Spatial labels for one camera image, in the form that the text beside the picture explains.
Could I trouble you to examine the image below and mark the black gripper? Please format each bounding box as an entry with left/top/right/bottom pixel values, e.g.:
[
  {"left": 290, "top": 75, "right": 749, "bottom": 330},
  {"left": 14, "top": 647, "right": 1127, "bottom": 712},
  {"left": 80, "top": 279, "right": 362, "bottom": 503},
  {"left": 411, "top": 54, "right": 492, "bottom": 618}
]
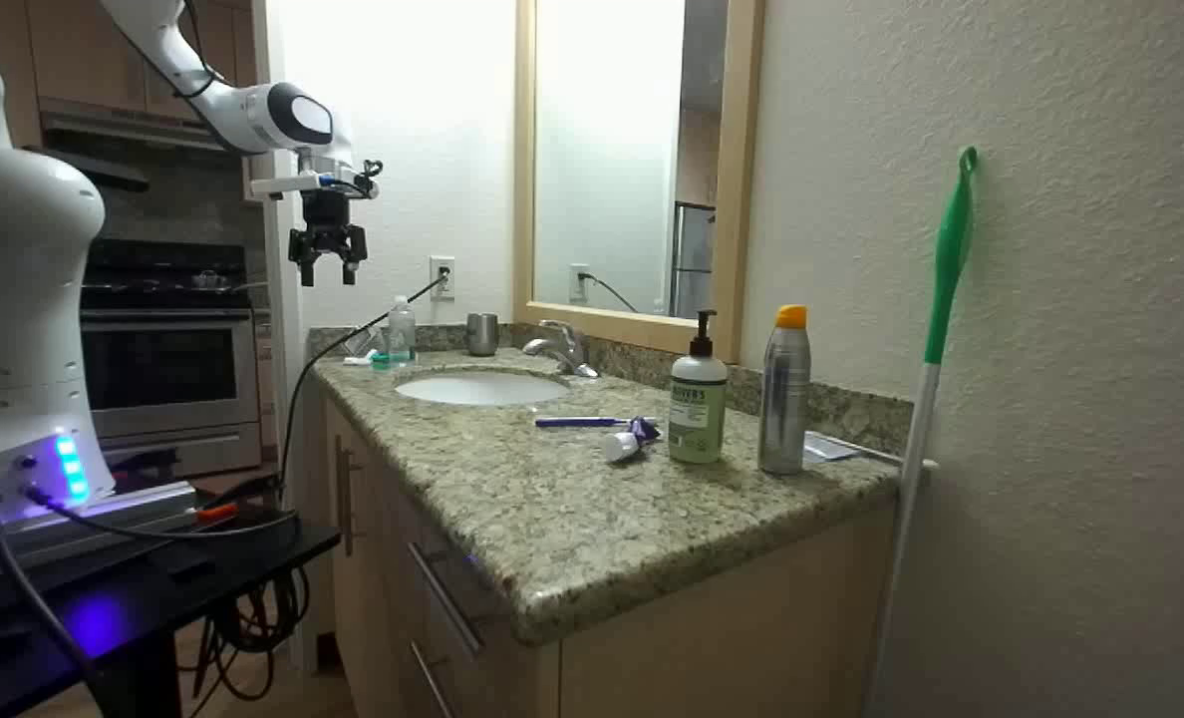
[{"left": 290, "top": 189, "right": 366, "bottom": 287}]

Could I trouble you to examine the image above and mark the green white pump bottle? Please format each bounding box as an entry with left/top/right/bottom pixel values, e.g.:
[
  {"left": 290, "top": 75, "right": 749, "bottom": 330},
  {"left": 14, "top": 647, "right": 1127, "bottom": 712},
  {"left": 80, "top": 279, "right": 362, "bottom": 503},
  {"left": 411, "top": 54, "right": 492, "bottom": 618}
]
[{"left": 670, "top": 309, "right": 731, "bottom": 467}]

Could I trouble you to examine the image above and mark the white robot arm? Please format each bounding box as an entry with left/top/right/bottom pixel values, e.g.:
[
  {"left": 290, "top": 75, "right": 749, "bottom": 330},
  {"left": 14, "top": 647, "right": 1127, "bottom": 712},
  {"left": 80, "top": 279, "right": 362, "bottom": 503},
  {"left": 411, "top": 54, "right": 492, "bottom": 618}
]
[{"left": 0, "top": 0, "right": 385, "bottom": 506}]

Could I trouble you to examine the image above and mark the clear plastic bottle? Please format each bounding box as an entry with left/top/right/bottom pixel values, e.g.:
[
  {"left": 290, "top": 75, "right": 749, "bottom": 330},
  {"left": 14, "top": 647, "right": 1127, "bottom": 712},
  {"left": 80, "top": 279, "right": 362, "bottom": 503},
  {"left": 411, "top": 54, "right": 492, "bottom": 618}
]
[{"left": 387, "top": 295, "right": 416, "bottom": 365}]

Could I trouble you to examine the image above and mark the stainless oven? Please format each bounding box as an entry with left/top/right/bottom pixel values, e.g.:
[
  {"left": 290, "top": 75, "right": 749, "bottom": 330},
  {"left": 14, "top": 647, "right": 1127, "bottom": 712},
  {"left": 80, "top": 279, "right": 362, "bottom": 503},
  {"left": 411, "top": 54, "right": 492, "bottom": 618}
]
[{"left": 44, "top": 112, "right": 284, "bottom": 481}]

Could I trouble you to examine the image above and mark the metal cup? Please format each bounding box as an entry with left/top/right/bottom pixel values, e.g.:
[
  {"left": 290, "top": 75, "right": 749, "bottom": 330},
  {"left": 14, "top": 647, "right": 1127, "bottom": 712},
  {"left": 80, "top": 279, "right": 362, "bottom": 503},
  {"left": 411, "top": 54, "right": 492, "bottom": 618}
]
[{"left": 468, "top": 316, "right": 499, "bottom": 353}]

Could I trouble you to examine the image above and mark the white oval sink basin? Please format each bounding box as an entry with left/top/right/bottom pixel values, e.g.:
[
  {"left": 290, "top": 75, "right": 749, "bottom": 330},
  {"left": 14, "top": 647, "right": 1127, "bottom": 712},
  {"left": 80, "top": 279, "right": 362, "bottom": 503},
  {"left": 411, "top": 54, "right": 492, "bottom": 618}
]
[{"left": 401, "top": 370, "right": 565, "bottom": 405}]

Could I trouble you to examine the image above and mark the chrome faucet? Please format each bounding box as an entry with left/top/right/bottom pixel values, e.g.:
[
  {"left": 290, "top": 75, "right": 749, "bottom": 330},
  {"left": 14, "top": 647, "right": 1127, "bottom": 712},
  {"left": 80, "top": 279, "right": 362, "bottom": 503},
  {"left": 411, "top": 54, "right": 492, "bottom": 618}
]
[{"left": 524, "top": 318, "right": 596, "bottom": 380}]

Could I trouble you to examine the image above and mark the blue white toothbrush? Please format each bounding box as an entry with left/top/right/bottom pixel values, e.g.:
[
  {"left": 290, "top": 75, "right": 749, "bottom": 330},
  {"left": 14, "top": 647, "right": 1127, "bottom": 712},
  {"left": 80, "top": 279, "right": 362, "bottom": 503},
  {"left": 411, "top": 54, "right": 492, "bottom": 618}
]
[{"left": 533, "top": 413, "right": 621, "bottom": 431}]

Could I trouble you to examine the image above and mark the wood framed mirror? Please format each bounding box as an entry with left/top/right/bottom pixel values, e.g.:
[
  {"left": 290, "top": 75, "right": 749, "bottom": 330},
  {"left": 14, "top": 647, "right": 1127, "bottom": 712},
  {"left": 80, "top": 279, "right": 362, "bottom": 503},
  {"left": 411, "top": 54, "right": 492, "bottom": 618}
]
[{"left": 515, "top": 0, "right": 767, "bottom": 357}]

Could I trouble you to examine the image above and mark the black robot cart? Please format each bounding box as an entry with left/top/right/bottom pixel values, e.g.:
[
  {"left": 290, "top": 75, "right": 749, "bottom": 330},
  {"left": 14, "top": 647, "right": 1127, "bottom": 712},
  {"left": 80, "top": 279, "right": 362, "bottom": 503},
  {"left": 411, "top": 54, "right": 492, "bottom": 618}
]
[{"left": 0, "top": 515, "right": 338, "bottom": 718}]

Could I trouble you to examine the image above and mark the silver orange-capped spray can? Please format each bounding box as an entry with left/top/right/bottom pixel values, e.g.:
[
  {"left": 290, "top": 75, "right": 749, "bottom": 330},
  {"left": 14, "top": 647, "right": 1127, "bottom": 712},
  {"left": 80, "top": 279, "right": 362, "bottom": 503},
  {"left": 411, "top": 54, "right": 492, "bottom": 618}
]
[{"left": 758, "top": 303, "right": 811, "bottom": 479}]

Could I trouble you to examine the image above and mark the wooden vanity cabinet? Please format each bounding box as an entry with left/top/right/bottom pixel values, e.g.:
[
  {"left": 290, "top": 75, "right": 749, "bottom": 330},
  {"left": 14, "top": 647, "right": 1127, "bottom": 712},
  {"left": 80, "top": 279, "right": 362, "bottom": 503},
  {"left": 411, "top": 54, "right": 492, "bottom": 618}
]
[{"left": 323, "top": 400, "right": 896, "bottom": 718}]

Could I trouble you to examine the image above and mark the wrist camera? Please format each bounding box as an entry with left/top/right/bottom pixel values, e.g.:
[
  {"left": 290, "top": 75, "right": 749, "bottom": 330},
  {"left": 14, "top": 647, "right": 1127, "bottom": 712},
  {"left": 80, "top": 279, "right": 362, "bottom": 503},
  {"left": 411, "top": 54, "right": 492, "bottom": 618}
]
[{"left": 249, "top": 158, "right": 385, "bottom": 197}]

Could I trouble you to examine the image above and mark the black power cable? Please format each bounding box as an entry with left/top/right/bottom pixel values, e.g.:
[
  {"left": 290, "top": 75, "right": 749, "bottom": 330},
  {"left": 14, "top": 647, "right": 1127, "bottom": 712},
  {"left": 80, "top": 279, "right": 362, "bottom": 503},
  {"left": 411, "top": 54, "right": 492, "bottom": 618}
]
[{"left": 272, "top": 271, "right": 452, "bottom": 503}]

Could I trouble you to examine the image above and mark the white wall outlet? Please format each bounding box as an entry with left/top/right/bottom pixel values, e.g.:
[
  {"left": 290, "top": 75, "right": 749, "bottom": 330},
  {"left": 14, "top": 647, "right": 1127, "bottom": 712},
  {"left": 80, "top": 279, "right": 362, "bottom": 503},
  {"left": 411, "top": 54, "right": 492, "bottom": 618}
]
[{"left": 431, "top": 253, "right": 455, "bottom": 303}]

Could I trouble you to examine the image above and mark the green-handled mop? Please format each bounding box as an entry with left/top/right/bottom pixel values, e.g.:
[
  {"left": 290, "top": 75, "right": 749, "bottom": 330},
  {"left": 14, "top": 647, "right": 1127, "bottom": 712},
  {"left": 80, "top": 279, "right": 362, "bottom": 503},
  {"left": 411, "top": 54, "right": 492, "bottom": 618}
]
[{"left": 870, "top": 148, "right": 981, "bottom": 692}]

